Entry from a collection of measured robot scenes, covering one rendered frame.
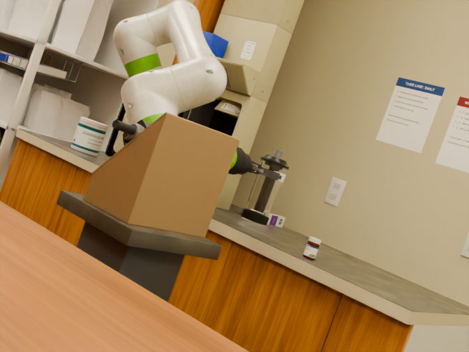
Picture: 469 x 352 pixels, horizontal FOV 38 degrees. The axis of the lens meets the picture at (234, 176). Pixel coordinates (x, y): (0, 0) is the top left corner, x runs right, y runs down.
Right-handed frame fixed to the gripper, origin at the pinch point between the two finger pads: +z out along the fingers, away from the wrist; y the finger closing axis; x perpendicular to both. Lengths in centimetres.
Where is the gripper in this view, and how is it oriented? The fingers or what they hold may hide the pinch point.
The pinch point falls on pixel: (269, 173)
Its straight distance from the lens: 246.3
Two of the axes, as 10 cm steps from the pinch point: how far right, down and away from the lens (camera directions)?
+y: -7.2, -2.9, 6.2
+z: 6.0, 1.9, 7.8
